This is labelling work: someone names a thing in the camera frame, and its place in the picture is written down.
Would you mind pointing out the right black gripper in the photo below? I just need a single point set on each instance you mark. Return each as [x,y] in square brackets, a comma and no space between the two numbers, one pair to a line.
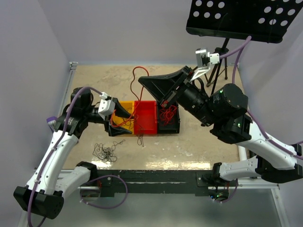
[164,86]

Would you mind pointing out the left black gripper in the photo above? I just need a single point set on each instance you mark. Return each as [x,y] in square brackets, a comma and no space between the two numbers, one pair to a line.
[112,130]

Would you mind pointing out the yellow plastic bin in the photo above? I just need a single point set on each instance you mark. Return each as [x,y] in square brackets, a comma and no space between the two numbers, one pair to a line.
[129,106]

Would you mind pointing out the red plastic bin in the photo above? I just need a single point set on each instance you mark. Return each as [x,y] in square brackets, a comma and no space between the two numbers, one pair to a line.
[146,118]

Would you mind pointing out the black plastic bin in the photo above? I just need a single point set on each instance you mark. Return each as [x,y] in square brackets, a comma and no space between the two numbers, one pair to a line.
[168,119]

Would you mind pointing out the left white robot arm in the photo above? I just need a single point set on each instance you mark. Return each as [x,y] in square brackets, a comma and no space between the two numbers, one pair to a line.
[49,206]

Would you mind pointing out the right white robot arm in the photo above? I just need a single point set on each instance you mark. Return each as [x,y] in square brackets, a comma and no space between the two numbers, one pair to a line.
[226,112]

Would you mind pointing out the purple box with metal insert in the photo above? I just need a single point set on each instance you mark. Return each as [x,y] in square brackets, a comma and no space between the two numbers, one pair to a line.
[51,121]

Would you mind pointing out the white cylinder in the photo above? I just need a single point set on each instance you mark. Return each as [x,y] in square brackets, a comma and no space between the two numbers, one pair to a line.
[242,153]

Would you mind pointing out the black music stand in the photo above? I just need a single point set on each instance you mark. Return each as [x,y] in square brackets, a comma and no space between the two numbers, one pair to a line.
[272,64]

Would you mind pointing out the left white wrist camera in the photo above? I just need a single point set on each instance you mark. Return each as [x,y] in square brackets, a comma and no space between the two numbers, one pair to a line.
[107,105]

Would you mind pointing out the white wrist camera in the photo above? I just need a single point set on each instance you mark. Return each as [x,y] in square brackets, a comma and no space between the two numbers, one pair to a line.
[107,105]
[204,60]

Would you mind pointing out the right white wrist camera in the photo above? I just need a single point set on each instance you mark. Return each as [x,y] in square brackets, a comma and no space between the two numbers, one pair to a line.
[204,60]

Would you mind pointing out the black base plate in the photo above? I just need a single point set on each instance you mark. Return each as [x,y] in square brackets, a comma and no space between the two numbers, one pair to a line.
[196,182]

